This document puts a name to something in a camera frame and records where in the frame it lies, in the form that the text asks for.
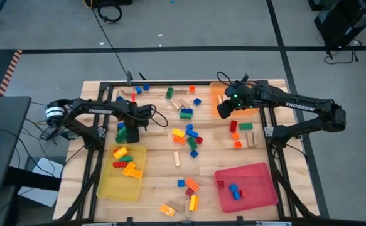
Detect peach plastic bin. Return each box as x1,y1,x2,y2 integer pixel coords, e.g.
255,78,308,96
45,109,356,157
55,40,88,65
210,81,261,117

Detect yellow plastic bin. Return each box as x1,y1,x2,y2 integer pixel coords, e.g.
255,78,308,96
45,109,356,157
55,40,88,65
96,143,148,202

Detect pink plastic bin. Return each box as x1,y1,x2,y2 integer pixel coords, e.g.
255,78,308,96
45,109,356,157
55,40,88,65
214,162,279,214

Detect black power adapter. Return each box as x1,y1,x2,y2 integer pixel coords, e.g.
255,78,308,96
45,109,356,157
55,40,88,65
40,127,61,141

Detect dark desk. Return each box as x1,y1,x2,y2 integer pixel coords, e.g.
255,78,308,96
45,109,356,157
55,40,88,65
0,96,32,193

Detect black box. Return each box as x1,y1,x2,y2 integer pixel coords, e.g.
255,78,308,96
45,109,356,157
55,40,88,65
91,0,133,6

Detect black equipment case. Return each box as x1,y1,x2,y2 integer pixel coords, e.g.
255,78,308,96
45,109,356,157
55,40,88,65
313,0,366,51

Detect black looped cable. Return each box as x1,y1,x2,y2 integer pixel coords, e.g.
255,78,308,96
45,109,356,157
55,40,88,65
216,71,234,87
149,105,170,129

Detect black frame rail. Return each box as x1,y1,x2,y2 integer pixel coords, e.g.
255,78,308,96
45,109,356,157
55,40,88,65
257,106,296,219
75,82,113,220

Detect black frame strut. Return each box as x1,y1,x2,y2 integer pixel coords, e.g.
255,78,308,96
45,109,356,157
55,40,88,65
58,168,100,220
273,169,317,219

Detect long black floor cable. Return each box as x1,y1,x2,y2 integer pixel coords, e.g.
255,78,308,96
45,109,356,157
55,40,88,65
90,6,130,81

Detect black power cables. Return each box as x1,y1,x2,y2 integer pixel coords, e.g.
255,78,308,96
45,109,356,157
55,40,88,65
323,39,363,65

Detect black coiled cable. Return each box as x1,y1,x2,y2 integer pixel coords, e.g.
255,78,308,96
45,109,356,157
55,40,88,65
97,3,123,24

